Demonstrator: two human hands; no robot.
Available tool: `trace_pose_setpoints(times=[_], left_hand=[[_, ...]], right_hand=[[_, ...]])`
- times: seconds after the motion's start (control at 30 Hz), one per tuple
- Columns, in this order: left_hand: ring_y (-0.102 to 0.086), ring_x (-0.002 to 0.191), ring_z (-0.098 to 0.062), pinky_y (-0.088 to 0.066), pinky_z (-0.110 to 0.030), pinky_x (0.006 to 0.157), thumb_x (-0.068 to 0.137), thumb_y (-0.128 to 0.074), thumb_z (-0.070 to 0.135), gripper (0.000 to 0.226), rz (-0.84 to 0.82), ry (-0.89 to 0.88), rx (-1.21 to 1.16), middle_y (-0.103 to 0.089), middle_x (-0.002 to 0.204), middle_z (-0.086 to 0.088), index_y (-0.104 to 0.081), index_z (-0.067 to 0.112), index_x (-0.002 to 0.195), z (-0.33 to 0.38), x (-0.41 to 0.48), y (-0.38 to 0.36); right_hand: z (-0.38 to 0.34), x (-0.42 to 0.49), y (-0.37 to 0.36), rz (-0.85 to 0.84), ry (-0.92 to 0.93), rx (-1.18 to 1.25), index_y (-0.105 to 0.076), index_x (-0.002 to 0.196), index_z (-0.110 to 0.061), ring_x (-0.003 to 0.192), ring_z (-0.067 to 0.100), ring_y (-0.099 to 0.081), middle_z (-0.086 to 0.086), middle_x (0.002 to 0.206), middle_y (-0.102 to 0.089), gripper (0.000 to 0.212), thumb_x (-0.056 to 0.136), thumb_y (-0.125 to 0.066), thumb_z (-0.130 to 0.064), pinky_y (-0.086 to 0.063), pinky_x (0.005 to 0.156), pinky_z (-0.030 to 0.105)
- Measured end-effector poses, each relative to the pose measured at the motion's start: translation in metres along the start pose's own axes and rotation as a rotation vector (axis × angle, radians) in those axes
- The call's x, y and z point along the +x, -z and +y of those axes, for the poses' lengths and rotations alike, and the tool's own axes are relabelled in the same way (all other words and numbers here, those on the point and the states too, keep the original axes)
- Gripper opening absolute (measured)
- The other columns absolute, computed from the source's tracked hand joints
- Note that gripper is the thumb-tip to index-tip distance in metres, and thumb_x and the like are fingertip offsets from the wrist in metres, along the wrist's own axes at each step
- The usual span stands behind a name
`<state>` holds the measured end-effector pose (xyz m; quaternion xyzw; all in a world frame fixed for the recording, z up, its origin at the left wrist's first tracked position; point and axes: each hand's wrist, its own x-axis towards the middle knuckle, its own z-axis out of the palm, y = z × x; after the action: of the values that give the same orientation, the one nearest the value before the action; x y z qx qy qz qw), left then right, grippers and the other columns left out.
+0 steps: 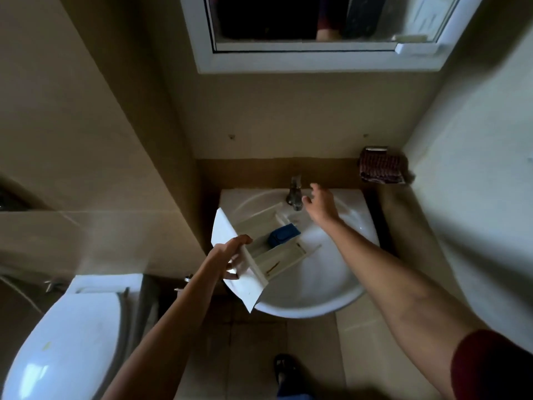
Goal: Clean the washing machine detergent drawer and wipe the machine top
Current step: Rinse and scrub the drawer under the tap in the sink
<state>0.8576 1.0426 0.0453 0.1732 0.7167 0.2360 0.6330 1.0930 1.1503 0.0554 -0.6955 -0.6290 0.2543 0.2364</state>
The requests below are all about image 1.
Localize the dark red shirt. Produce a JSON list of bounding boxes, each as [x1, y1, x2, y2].
[[451, 328, 533, 400]]

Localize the person's left forearm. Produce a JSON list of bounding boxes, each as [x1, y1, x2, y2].
[[102, 266, 222, 400]]

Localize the white ceramic sink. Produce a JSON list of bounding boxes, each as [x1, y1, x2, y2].
[[218, 188, 380, 319]]

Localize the black right sandal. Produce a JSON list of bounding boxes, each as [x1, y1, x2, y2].
[[273, 353, 299, 388]]

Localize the person's right forearm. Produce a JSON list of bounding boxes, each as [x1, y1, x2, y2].
[[329, 220, 488, 400]]

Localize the person's left hand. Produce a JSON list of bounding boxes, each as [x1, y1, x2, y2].
[[206, 234, 254, 282]]

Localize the white framed mirror cabinet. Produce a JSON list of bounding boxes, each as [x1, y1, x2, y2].
[[179, 0, 486, 74]]

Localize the red checkered cloth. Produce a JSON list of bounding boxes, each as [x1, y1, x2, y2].
[[358, 148, 411, 186]]

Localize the blue jeans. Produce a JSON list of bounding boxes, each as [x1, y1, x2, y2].
[[276, 381, 315, 400]]

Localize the person's right hand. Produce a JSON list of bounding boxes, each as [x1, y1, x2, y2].
[[301, 183, 342, 229]]

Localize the metal faucet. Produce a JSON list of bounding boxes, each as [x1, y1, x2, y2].
[[285, 174, 305, 212]]

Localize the white toilet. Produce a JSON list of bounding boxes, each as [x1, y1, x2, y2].
[[0, 272, 144, 400]]

